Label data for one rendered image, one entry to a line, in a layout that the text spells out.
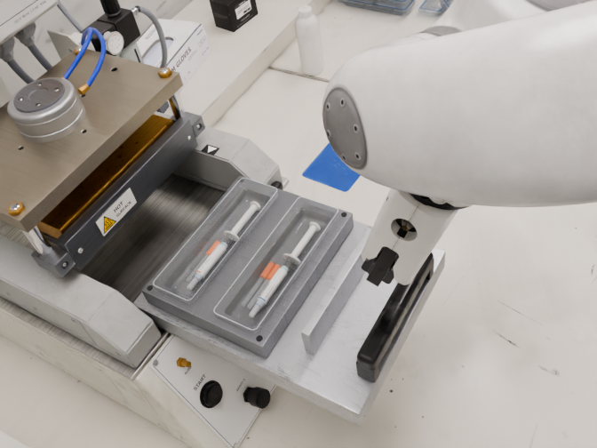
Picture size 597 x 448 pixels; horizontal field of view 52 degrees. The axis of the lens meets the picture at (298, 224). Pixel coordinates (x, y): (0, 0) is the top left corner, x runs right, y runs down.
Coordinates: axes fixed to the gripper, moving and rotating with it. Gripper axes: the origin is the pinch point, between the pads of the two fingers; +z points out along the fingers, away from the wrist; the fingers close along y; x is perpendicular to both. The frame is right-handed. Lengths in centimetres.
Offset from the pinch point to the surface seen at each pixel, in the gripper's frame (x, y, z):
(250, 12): 54, 72, 47
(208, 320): 12.8, -9.6, 12.3
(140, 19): 76, 59, 53
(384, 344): -4.0, -5.0, 5.0
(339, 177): 14, 36, 39
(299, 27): 38, 62, 35
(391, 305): -2.9, -0.8, 5.0
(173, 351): 16.0, -11.4, 22.5
